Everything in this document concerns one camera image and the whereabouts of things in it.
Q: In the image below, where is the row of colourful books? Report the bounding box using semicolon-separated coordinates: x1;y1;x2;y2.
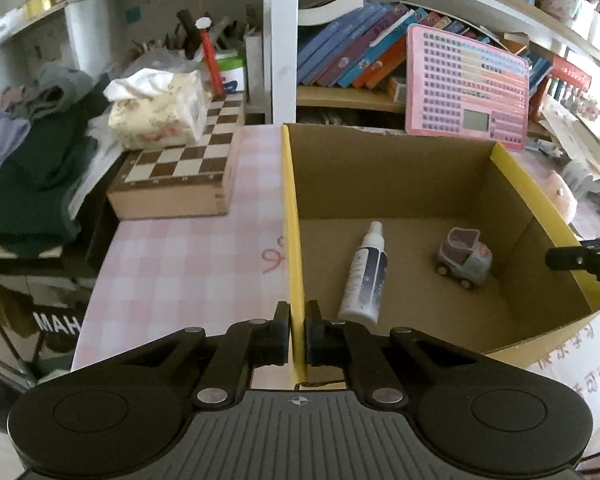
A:
297;0;481;91

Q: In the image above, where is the pink plush toy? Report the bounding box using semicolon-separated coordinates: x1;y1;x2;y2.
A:
542;170;578;223

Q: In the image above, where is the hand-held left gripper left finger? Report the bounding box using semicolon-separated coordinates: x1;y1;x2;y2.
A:
100;301;292;409

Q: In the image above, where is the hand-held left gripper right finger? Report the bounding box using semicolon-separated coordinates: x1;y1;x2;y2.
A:
305;300;487;409

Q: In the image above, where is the wooden chessboard box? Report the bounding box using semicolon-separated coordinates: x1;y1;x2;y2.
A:
106;92;246;220

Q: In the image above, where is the floral tissue pack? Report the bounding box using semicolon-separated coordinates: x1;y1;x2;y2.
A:
103;67;211;150

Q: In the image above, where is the dark green cloth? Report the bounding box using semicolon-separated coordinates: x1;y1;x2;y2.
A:
0;72;113;256

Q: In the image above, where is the thick paperback book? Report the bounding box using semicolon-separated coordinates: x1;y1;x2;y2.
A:
298;0;366;26

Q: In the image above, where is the white jar with green lid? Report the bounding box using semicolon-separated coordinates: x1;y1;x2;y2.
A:
215;50;246;95

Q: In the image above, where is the grey toy car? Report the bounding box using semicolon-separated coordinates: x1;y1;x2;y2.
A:
436;227;494;291

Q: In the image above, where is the pink learning tablet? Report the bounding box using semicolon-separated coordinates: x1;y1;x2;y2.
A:
405;23;531;152

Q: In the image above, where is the dark bag with white letters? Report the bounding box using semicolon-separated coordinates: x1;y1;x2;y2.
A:
0;255;101;376

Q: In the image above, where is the pile of papers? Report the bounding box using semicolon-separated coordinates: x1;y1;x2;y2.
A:
530;95;600;181

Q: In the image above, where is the grey cloth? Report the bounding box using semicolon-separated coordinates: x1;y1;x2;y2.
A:
10;62;96;121

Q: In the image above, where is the red book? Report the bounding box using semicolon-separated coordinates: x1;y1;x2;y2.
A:
550;55;593;91

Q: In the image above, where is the printed cartoon desk mat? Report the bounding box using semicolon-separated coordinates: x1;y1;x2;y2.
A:
525;300;600;461

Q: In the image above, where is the yellow cardboard box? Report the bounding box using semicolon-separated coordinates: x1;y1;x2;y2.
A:
280;123;600;386

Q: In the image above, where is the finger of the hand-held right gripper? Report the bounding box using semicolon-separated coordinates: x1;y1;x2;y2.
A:
545;245;600;283

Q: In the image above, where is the red pen with white top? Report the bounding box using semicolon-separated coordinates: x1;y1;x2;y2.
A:
196;16;227;98

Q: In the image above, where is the white spray bottle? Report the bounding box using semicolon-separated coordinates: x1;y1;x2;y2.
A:
337;220;389;325

